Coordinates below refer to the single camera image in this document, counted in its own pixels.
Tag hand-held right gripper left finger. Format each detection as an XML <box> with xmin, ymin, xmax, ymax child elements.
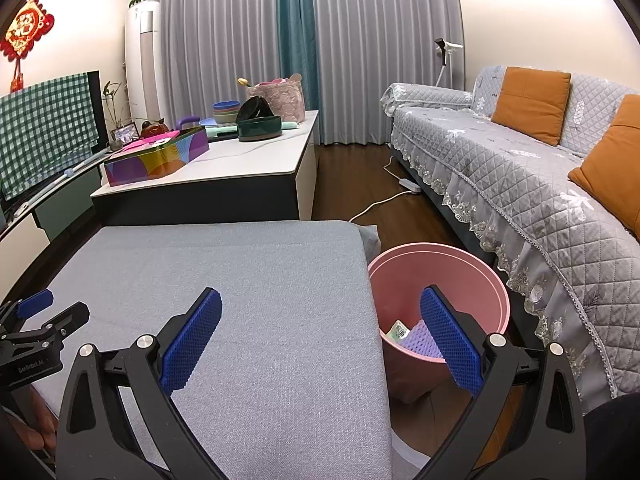
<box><xmin>54</xmin><ymin>287</ymin><xmax>223</xmax><ymax>480</ymax></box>

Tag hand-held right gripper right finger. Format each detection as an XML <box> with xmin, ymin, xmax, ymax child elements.
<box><xmin>415</xmin><ymin>284</ymin><xmax>587</xmax><ymax>480</ymax></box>

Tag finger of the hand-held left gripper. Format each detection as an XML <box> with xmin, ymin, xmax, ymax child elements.
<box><xmin>20</xmin><ymin>301</ymin><xmax>91</xmax><ymax>357</ymax></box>
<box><xmin>0</xmin><ymin>289</ymin><xmax>55</xmax><ymax>332</ymax></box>

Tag purple foam fruit net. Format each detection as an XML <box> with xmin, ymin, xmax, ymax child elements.
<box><xmin>402</xmin><ymin>317</ymin><xmax>447</xmax><ymax>361</ymax></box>

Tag pink plastic bin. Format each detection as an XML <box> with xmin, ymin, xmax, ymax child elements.
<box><xmin>367</xmin><ymin>242</ymin><xmax>511</xmax><ymax>403</ymax></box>

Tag person's left hand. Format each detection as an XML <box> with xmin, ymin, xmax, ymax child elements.
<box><xmin>7</xmin><ymin>407</ymin><xmax>58</xmax><ymax>455</ymax></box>

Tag grey padded table cover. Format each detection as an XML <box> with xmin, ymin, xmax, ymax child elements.
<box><xmin>10</xmin><ymin>220</ymin><xmax>393</xmax><ymax>480</ymax></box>

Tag white green television cabinet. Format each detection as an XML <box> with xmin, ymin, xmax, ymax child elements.
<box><xmin>0</xmin><ymin>157</ymin><xmax>108</xmax><ymax>246</ymax></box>

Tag white rod blue joint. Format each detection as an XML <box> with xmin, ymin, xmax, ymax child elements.
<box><xmin>10</xmin><ymin>147</ymin><xmax>108</xmax><ymax>216</ymax></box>

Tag sofa with grey quilted cover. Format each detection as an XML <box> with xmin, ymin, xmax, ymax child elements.
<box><xmin>378</xmin><ymin>65</ymin><xmax>640</xmax><ymax>411</ymax></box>

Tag multicoloured rectangular box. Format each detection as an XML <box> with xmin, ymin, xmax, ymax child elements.
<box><xmin>102</xmin><ymin>127</ymin><xmax>210</xmax><ymax>188</ymax></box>

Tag white top coffee table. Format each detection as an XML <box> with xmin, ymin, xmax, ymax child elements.
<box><xmin>90</xmin><ymin>110</ymin><xmax>320</xmax><ymax>226</ymax></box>

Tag green checked cloth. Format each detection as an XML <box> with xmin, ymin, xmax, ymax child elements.
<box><xmin>0</xmin><ymin>72</ymin><xmax>100</xmax><ymax>201</ymax></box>

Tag person's dark clothing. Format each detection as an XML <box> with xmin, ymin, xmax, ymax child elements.
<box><xmin>582</xmin><ymin>395</ymin><xmax>640</xmax><ymax>480</ymax></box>

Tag red brown teapot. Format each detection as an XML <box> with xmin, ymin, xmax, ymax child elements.
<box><xmin>140</xmin><ymin>119</ymin><xmax>173</xmax><ymax>138</ymax></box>

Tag mint green cloth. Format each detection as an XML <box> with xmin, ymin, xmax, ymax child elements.
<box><xmin>207</xmin><ymin>121</ymin><xmax>299</xmax><ymax>137</ymax></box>

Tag black television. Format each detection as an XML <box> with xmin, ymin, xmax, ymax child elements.
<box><xmin>0</xmin><ymin>70</ymin><xmax>108</xmax><ymax>211</ymax></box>

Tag potted bamboo plant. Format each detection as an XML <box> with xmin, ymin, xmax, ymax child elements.
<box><xmin>102</xmin><ymin>80</ymin><xmax>123</xmax><ymax>128</ymax></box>

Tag dark green round container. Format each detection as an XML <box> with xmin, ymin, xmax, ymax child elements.
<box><xmin>236</xmin><ymin>116</ymin><xmax>283</xmax><ymax>142</ymax></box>

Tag stacked coloured bowls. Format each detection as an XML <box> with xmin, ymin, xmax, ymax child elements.
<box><xmin>212</xmin><ymin>100</ymin><xmax>242</xmax><ymax>125</ymax></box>

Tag black round lid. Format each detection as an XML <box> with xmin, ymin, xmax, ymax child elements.
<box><xmin>236</xmin><ymin>96</ymin><xmax>273</xmax><ymax>123</ymax></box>

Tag orange cushion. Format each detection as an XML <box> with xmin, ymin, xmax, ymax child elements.
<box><xmin>491</xmin><ymin>66</ymin><xmax>572</xmax><ymax>147</ymax></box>
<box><xmin>568</xmin><ymin>94</ymin><xmax>640</xmax><ymax>241</ymax></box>

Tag pink quilted bag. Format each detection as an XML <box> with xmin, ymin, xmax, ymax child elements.
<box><xmin>248</xmin><ymin>74</ymin><xmax>307</xmax><ymax>123</ymax></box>

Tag white standing air conditioner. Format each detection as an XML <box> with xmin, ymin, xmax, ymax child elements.
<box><xmin>124</xmin><ymin>1</ymin><xmax>162</xmax><ymax>121</ymax></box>

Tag white floor stand black head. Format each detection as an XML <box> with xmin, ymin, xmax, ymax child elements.
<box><xmin>434</xmin><ymin>37</ymin><xmax>465</xmax><ymax>88</ymax></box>

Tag grey curtain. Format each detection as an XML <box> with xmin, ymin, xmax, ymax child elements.
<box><xmin>310</xmin><ymin>0</ymin><xmax>463</xmax><ymax>146</ymax></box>
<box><xmin>150</xmin><ymin>0</ymin><xmax>283</xmax><ymax>111</ymax></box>

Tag teal curtain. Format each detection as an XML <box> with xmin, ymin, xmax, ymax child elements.
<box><xmin>276</xmin><ymin>0</ymin><xmax>321</xmax><ymax>111</ymax></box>

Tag white cable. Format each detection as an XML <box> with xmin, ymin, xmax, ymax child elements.
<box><xmin>348</xmin><ymin>187</ymin><xmax>408</xmax><ymax>224</ymax></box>

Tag red knot wall ornament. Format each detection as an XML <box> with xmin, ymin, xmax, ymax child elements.
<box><xmin>0</xmin><ymin>0</ymin><xmax>55</xmax><ymax>92</ymax></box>

